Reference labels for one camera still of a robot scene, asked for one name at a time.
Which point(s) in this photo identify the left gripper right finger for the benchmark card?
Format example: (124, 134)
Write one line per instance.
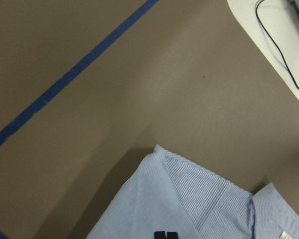
(171, 235)

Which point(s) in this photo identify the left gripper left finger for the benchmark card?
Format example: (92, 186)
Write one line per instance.
(160, 235)

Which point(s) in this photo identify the blue white striped shirt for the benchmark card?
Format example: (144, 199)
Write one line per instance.
(170, 193)

